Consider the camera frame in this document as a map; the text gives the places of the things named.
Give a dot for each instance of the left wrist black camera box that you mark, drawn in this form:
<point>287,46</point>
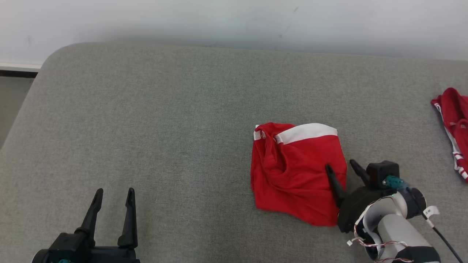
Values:
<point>65,246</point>

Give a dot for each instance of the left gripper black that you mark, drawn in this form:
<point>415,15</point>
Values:
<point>109,255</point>

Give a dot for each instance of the red shirt white sleeves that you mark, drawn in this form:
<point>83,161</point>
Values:
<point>459,120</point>

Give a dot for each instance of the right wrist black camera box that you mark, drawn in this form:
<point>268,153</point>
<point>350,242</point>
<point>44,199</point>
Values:
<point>382,171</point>

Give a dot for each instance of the red shorts white stripe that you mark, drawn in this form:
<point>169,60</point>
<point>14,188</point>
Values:
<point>292,175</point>

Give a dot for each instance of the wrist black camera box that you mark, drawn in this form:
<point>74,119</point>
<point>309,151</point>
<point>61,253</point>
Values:
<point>65,246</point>
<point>382,171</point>

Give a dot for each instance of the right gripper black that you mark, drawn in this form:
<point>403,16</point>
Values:
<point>356,204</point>

